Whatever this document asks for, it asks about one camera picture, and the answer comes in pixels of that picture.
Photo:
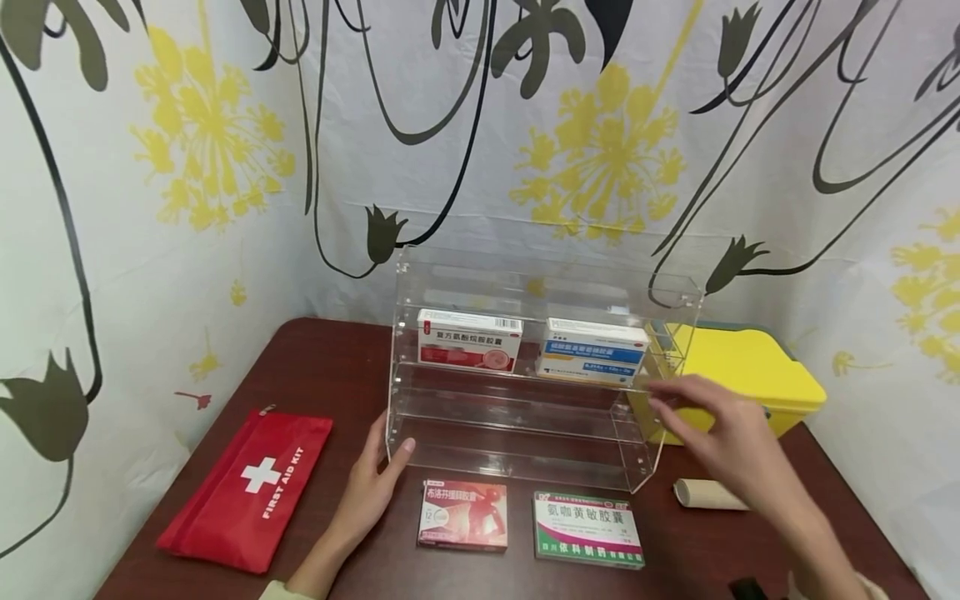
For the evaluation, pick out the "person's left hand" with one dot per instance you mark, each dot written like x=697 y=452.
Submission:
x=367 y=500

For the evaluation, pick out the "person's right forearm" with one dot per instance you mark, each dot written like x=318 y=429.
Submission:
x=817 y=550

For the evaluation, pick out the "person's left forearm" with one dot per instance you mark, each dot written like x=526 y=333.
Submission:
x=311 y=575

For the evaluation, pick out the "red and white medicine box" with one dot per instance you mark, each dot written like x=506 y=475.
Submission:
x=469 y=342

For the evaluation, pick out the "beige bandage roll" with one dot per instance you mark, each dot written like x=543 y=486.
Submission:
x=705 y=496

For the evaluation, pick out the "blue and white medicine box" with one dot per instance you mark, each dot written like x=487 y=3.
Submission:
x=592 y=352

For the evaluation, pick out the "person's right fingers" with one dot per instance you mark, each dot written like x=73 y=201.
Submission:
x=679 y=402

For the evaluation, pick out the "green and white medicine box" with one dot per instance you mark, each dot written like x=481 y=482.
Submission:
x=589 y=529

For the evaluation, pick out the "yellow plastic storage box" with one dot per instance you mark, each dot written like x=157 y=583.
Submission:
x=750 y=367

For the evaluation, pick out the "clear acrylic shelf rack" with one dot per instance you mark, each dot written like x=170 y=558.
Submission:
x=517 y=421

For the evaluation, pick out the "person's right hand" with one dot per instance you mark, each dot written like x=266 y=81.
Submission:
x=739 y=450

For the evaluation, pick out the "red first aid pouch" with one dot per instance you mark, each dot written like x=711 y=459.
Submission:
x=247 y=492

